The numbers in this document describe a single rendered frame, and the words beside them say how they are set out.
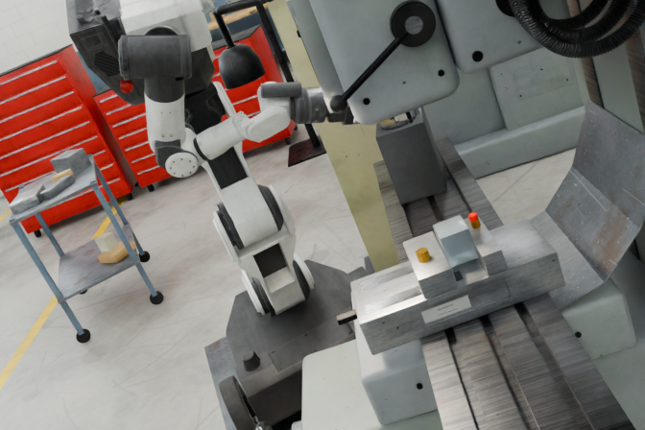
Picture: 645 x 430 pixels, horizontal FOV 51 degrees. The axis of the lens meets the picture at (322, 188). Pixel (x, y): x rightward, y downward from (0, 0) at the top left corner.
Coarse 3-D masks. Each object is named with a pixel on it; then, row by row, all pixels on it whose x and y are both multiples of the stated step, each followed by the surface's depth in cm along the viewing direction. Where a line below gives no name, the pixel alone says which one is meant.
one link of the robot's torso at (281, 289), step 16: (272, 192) 186; (288, 224) 189; (224, 240) 185; (272, 240) 191; (288, 240) 192; (240, 256) 189; (256, 256) 195; (272, 256) 199; (288, 256) 195; (256, 272) 193; (272, 272) 205; (288, 272) 206; (256, 288) 209; (272, 288) 203; (288, 288) 206; (304, 288) 209; (272, 304) 207; (288, 304) 210
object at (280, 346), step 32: (320, 288) 228; (256, 320) 225; (288, 320) 217; (320, 320) 210; (256, 352) 207; (288, 352) 196; (256, 384) 188; (288, 384) 189; (256, 416) 189; (288, 416) 193
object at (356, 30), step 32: (320, 0) 107; (352, 0) 107; (384, 0) 107; (352, 32) 108; (384, 32) 108; (352, 64) 110; (384, 64) 110; (416, 64) 110; (448, 64) 111; (352, 96) 113; (384, 96) 112; (416, 96) 112; (448, 96) 114
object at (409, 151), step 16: (384, 128) 163; (400, 128) 160; (416, 128) 158; (384, 144) 161; (400, 144) 160; (416, 144) 160; (432, 144) 163; (384, 160) 163; (400, 160) 162; (416, 160) 162; (432, 160) 161; (400, 176) 164; (416, 176) 163; (432, 176) 163; (400, 192) 165; (416, 192) 165; (432, 192) 165
